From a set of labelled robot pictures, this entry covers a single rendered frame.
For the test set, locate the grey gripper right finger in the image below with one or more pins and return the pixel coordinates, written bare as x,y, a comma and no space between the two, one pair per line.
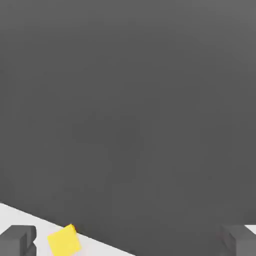
239,242

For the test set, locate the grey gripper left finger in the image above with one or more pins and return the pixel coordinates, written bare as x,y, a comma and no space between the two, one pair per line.
17,240

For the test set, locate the small yellow cube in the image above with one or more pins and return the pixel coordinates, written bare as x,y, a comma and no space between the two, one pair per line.
64,241

